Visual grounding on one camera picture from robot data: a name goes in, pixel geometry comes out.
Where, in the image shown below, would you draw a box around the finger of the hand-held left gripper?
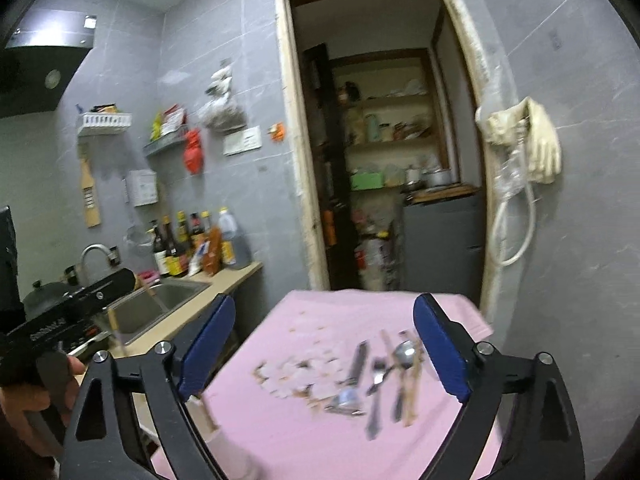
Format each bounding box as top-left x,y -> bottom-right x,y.
70,268 -> 137,313

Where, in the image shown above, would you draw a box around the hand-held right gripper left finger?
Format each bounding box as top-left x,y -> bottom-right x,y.
60,294 -> 238,480

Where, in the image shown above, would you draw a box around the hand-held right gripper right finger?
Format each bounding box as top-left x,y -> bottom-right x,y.
413,292 -> 587,480

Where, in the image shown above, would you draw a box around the metal spoon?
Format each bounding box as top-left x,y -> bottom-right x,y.
391,339 -> 420,423

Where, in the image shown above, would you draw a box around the wooden chopstick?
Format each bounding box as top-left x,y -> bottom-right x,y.
402,355 -> 422,427
199,394 -> 219,435
380,329 -> 402,377

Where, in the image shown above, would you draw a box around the metal fork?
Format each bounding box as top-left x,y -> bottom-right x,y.
364,356 -> 396,442

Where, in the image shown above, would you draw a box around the white utensil holder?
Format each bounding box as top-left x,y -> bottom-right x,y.
197,395 -> 262,480

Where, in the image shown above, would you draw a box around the metal forks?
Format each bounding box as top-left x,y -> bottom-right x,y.
324,340 -> 371,417

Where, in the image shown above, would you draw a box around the person's left hand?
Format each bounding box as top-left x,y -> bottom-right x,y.
0,355 -> 87,480

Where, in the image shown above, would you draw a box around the metal faucet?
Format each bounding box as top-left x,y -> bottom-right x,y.
78,243 -> 114,286

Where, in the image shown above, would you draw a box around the steel sink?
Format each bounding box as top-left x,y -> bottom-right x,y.
107,280 -> 211,347

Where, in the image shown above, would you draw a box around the beige kitchen counter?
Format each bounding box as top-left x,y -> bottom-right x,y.
70,260 -> 265,361

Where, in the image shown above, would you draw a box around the row of sauce bottles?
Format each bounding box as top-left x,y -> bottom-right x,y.
149,210 -> 213,279

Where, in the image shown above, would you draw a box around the white and blue packet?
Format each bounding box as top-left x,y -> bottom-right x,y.
187,242 -> 208,276

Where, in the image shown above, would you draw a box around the orange spice packet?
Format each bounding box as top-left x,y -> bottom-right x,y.
202,225 -> 224,276

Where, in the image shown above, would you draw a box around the wooden grater paddle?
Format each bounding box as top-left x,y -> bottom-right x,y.
79,142 -> 102,229

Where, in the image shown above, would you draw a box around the large soy sauce jug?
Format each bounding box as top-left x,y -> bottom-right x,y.
217,206 -> 253,271

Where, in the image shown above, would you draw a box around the grey cabinet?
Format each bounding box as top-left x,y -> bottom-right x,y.
402,192 -> 487,294

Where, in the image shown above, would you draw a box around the pink floral cloth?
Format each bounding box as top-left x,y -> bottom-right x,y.
150,287 -> 506,480

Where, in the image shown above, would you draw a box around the red plastic bag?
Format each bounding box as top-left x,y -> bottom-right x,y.
183,129 -> 206,176

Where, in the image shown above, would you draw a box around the metal pot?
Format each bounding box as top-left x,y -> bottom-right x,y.
422,167 -> 454,189

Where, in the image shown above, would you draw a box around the snack packets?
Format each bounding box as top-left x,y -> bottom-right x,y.
150,104 -> 189,141

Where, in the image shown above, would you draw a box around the green box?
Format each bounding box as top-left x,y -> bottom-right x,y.
350,172 -> 385,192

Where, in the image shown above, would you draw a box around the clear plastic bag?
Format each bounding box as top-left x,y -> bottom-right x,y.
495,150 -> 527,202

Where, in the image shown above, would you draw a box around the clear bag of dried goods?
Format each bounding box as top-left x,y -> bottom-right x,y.
197,59 -> 249,134

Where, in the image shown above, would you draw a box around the wooden shelf unit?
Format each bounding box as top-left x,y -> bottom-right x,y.
327,49 -> 454,196

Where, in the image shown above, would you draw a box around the black range hood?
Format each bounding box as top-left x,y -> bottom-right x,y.
0,10 -> 98,120

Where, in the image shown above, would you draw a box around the cream rubber gloves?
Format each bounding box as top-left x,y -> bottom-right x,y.
475,97 -> 564,185

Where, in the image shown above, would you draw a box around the black pan handle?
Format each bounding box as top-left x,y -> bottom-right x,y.
22,280 -> 76,322

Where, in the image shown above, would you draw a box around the white wall box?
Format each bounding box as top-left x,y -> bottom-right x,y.
125,169 -> 159,207

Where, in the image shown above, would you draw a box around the grey wall basket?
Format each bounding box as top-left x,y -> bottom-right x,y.
144,135 -> 190,157

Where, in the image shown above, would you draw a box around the white hose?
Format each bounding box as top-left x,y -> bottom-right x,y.
492,180 -> 537,267

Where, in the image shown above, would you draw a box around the white wall basket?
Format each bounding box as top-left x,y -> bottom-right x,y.
76,111 -> 133,137

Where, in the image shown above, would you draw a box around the white wall socket panel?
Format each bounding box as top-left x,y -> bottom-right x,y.
222,126 -> 263,157

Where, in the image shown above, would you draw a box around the door frame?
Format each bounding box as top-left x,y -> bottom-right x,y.
274,0 -> 517,322

